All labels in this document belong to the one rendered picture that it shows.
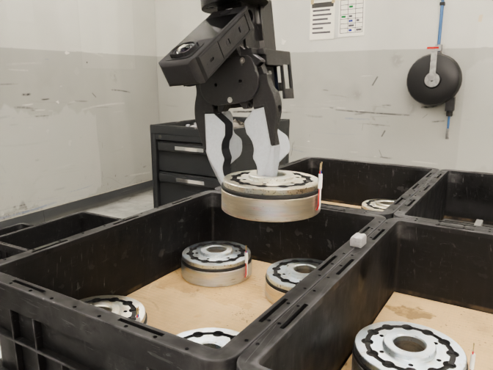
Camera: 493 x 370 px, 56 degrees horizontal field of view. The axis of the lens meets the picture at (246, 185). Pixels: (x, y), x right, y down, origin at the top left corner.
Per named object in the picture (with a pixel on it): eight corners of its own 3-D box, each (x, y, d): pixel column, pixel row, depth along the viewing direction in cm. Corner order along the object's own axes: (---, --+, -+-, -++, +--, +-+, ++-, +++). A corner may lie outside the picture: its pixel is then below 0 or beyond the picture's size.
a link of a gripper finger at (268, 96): (292, 140, 48) (270, 56, 47) (285, 142, 46) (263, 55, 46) (254, 151, 50) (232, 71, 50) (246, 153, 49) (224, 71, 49)
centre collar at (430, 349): (431, 370, 41) (432, 363, 41) (375, 354, 44) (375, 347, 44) (440, 343, 45) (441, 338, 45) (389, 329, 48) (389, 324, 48)
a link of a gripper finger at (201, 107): (237, 152, 52) (240, 71, 50) (228, 154, 50) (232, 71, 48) (202, 147, 54) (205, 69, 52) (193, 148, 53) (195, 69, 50)
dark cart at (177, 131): (232, 322, 218) (230, 129, 198) (157, 300, 240) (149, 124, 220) (286, 276, 269) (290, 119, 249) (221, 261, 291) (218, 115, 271)
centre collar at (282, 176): (281, 186, 46) (282, 180, 46) (238, 180, 48) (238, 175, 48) (302, 178, 50) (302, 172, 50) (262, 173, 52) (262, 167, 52)
